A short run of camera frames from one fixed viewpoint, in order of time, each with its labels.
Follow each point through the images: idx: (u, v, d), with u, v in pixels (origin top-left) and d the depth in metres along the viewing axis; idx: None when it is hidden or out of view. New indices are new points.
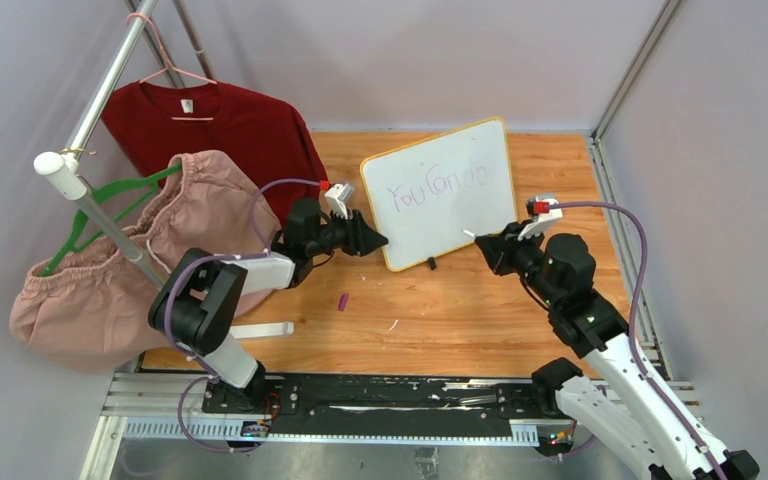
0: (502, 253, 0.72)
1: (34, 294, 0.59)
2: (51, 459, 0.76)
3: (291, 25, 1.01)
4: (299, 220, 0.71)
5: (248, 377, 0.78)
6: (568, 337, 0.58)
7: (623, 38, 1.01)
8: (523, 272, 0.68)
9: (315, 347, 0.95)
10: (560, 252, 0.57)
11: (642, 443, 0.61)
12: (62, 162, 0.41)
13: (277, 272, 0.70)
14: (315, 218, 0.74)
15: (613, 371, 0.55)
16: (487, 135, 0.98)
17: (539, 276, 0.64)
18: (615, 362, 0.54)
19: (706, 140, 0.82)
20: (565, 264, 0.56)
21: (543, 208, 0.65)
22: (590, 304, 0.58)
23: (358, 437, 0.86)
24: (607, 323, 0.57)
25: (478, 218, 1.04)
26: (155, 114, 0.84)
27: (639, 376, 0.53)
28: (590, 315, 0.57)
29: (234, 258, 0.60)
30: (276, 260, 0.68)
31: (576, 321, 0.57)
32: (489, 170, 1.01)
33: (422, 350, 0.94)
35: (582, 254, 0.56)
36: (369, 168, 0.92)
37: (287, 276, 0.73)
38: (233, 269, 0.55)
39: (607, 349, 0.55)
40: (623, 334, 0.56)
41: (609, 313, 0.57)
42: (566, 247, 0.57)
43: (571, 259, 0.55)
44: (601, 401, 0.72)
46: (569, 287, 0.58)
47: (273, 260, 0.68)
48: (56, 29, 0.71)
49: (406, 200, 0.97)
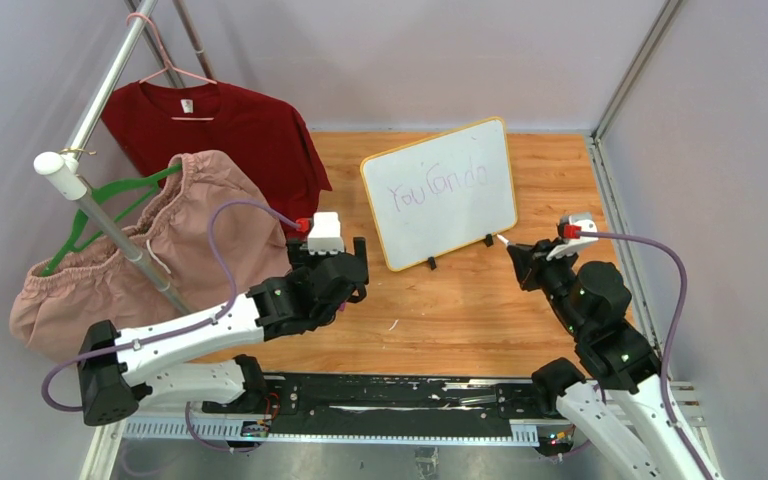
0: (529, 268, 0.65)
1: (34, 294, 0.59)
2: (51, 459, 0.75)
3: (291, 25, 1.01)
4: (331, 278, 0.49)
5: (231, 395, 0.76)
6: (597, 370, 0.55)
7: (623, 38, 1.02)
8: (550, 293, 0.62)
9: (315, 347, 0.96)
10: (595, 283, 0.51)
11: (644, 465, 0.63)
12: (62, 163, 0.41)
13: (235, 340, 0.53)
14: (349, 285, 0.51)
15: (640, 413, 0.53)
16: (489, 135, 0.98)
17: (565, 301, 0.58)
18: (644, 405, 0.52)
19: (706, 141, 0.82)
20: (599, 297, 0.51)
21: (573, 233, 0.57)
22: (621, 338, 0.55)
23: (358, 437, 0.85)
24: (640, 361, 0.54)
25: (477, 218, 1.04)
26: (155, 114, 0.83)
27: (667, 422, 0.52)
28: (624, 353, 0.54)
29: (132, 343, 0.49)
30: (226, 330, 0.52)
31: (608, 356, 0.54)
32: (489, 170, 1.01)
33: (422, 350, 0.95)
35: (618, 286, 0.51)
36: (369, 168, 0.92)
37: (259, 334, 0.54)
38: (103, 379, 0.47)
39: (639, 392, 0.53)
40: (654, 374, 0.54)
41: (644, 351, 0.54)
42: (601, 277, 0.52)
43: (606, 294, 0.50)
44: (604, 413, 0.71)
46: (600, 320, 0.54)
47: (211, 334, 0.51)
48: (56, 28, 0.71)
49: (407, 199, 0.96)
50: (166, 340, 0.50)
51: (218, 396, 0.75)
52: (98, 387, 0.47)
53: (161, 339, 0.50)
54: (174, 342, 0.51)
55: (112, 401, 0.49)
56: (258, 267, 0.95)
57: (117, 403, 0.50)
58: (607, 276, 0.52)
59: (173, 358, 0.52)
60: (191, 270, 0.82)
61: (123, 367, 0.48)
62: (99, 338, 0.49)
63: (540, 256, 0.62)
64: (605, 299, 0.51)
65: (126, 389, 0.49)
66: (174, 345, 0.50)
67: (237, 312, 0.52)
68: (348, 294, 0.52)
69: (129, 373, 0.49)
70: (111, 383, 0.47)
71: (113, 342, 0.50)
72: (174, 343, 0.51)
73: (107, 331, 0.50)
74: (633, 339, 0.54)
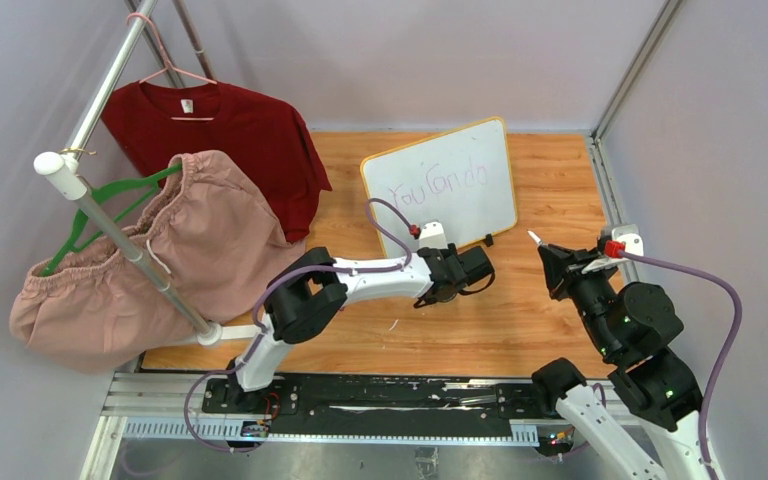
0: (562, 278, 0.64)
1: (34, 294, 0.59)
2: (52, 459, 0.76)
3: (291, 25, 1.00)
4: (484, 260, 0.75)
5: (253, 384, 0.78)
6: (636, 402, 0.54)
7: (623, 38, 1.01)
8: (585, 310, 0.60)
9: (315, 346, 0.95)
10: (641, 312, 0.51)
11: (643, 471, 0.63)
12: (62, 162, 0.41)
13: (408, 287, 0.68)
14: (482, 267, 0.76)
15: (673, 448, 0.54)
16: (490, 135, 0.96)
17: (600, 322, 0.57)
18: (678, 443, 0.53)
19: (706, 141, 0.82)
20: (646, 326, 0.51)
21: (615, 252, 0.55)
22: (663, 366, 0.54)
23: (357, 437, 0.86)
24: (683, 396, 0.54)
25: (476, 218, 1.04)
26: (156, 114, 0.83)
27: (699, 460, 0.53)
28: (668, 387, 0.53)
29: (350, 271, 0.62)
30: (412, 277, 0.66)
31: (648, 388, 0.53)
32: (490, 170, 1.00)
33: (422, 350, 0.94)
35: (667, 317, 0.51)
36: (369, 169, 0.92)
37: (421, 292, 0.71)
38: (332, 290, 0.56)
39: (677, 429, 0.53)
40: (695, 410, 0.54)
41: (688, 386, 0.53)
42: (648, 306, 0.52)
43: (656, 325, 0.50)
44: (604, 418, 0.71)
46: (643, 349, 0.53)
47: (401, 277, 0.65)
48: (56, 29, 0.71)
49: (407, 199, 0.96)
50: (371, 272, 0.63)
51: (259, 377, 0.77)
52: (327, 297, 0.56)
53: (370, 271, 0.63)
54: (375, 276, 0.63)
55: (327, 314, 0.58)
56: (258, 265, 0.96)
57: (326, 317, 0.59)
58: (654, 302, 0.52)
59: (365, 291, 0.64)
60: (191, 270, 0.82)
61: (343, 286, 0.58)
62: (321, 259, 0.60)
63: (575, 268, 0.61)
64: (654, 329, 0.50)
65: (333, 308, 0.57)
66: (377, 278, 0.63)
67: (415, 266, 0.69)
68: (476, 276, 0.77)
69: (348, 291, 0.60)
70: (334, 298, 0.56)
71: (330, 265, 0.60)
72: (375, 278, 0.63)
73: (324, 256, 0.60)
74: (677, 374, 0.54)
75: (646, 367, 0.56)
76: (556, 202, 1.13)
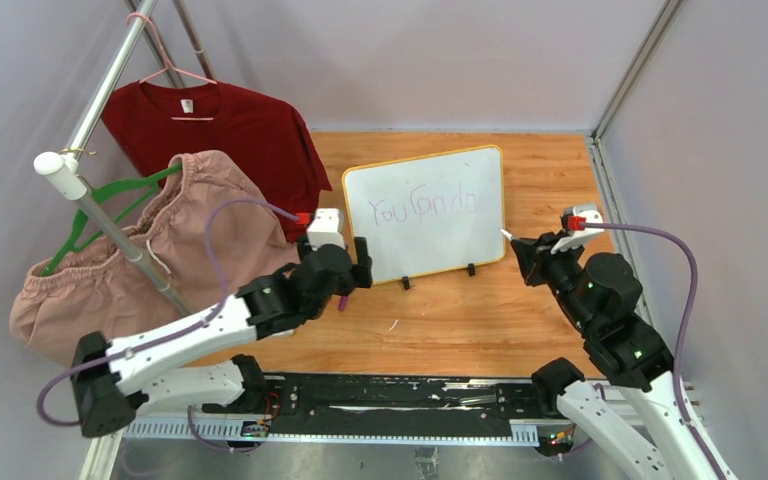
0: (535, 263, 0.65)
1: (34, 294, 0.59)
2: (51, 461, 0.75)
3: (290, 25, 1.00)
4: (316, 270, 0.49)
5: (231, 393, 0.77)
6: (609, 367, 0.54)
7: (623, 38, 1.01)
8: (557, 288, 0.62)
9: (316, 347, 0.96)
10: (602, 275, 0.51)
11: (647, 460, 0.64)
12: (62, 162, 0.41)
13: (219, 345, 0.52)
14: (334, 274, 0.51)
15: (652, 410, 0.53)
16: (481, 162, 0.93)
17: (572, 295, 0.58)
18: (656, 404, 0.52)
19: (707, 140, 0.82)
20: (607, 288, 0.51)
21: (577, 224, 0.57)
22: (632, 332, 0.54)
23: (357, 437, 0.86)
24: (653, 357, 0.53)
25: (458, 244, 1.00)
26: (156, 114, 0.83)
27: (680, 421, 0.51)
28: (637, 349, 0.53)
29: (124, 354, 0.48)
30: (219, 333, 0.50)
31: (618, 351, 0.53)
32: (479, 198, 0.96)
33: (422, 350, 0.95)
35: (628, 280, 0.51)
36: (351, 180, 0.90)
37: (251, 331, 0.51)
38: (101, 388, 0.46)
39: (651, 390, 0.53)
40: (666, 370, 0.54)
41: (657, 347, 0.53)
42: (608, 270, 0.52)
43: (614, 285, 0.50)
44: (604, 410, 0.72)
46: (611, 313, 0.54)
47: (198, 341, 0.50)
48: (56, 28, 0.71)
49: (387, 215, 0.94)
50: (157, 347, 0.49)
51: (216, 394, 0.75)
52: (96, 396, 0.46)
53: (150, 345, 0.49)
54: (165, 347, 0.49)
55: (116, 406, 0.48)
56: (258, 267, 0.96)
57: (120, 408, 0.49)
58: (614, 268, 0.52)
59: (167, 365, 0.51)
60: (191, 269, 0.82)
61: (116, 377, 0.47)
62: (85, 352, 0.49)
63: (543, 250, 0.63)
64: (615, 290, 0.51)
65: (121, 398, 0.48)
66: (163, 352, 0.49)
67: (226, 313, 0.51)
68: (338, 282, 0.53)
69: (124, 382, 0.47)
70: (106, 393, 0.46)
71: (104, 352, 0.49)
72: (166, 348, 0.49)
73: (97, 342, 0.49)
74: (645, 335, 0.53)
75: (616, 333, 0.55)
76: (555, 203, 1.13)
